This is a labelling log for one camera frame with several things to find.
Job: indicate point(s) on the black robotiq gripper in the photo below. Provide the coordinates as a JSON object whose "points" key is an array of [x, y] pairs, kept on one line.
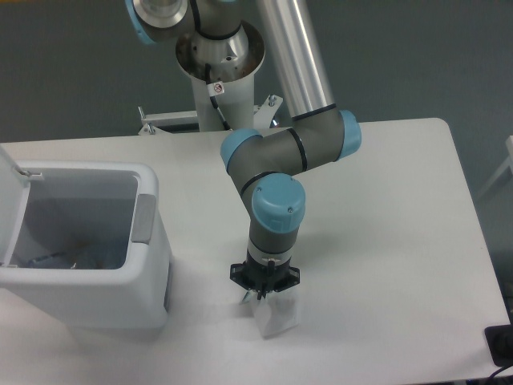
{"points": [[252, 275]]}

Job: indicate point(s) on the white paper bag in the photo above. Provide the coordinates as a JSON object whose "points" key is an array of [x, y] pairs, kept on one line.
{"points": [[275, 313]]}

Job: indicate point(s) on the clear plastic water bottle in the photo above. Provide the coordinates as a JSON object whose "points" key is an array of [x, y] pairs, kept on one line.
{"points": [[109, 255]]}

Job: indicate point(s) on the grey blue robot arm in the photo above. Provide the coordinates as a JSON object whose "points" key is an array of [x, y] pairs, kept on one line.
{"points": [[264, 168]]}

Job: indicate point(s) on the white open trash can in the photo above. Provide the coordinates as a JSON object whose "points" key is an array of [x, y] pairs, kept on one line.
{"points": [[84, 241]]}

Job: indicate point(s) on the black device at table edge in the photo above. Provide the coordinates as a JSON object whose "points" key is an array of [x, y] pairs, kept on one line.
{"points": [[499, 341]]}

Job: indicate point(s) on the white furniture leg at right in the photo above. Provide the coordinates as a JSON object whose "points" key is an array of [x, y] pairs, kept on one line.
{"points": [[500, 177]]}

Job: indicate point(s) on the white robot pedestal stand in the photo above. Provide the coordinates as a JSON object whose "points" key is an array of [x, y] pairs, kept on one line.
{"points": [[222, 74]]}

